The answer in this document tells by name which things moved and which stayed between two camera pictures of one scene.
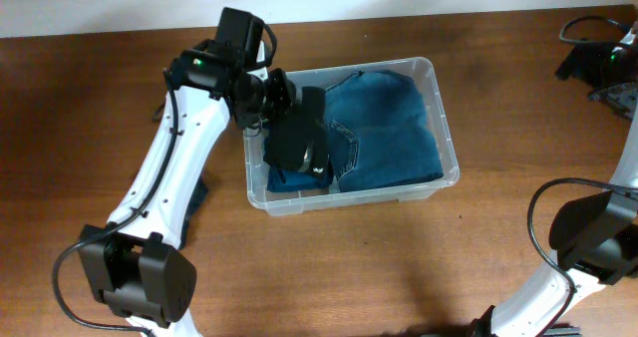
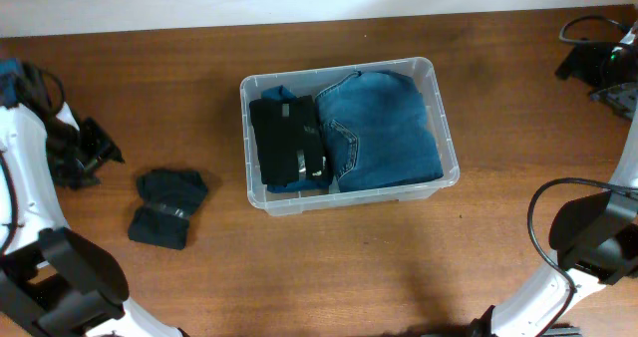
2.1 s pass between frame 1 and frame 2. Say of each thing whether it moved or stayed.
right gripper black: stayed
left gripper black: moved
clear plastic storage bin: stayed
